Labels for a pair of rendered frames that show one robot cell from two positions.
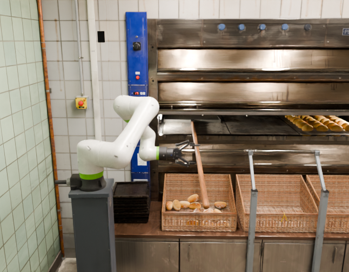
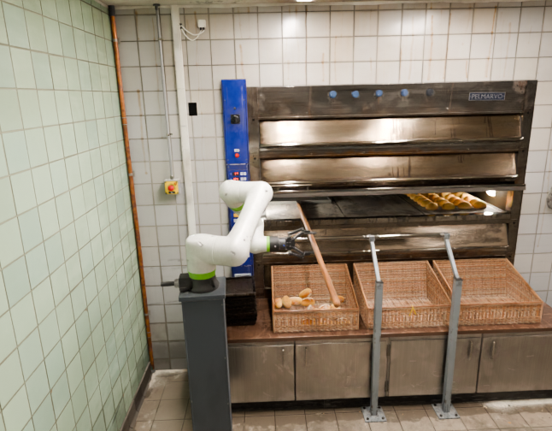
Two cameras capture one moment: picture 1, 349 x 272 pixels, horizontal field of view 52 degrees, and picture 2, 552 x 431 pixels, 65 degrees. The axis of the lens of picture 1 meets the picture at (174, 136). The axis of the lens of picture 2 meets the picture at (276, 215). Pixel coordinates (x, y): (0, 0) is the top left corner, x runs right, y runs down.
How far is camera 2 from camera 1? 0.24 m
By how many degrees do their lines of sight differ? 3
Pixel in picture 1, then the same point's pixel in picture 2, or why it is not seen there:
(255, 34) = (372, 101)
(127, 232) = (233, 337)
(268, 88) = (388, 163)
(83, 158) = (194, 256)
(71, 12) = (156, 81)
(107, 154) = (222, 250)
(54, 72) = (138, 152)
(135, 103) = (246, 189)
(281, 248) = (410, 345)
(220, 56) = (331, 128)
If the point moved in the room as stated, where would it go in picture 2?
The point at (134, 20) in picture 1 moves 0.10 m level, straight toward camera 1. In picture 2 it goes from (231, 89) to (233, 89)
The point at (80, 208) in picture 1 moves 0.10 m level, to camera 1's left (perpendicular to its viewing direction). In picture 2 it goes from (192, 313) to (170, 314)
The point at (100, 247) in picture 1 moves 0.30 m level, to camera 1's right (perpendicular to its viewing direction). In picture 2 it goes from (215, 357) to (279, 353)
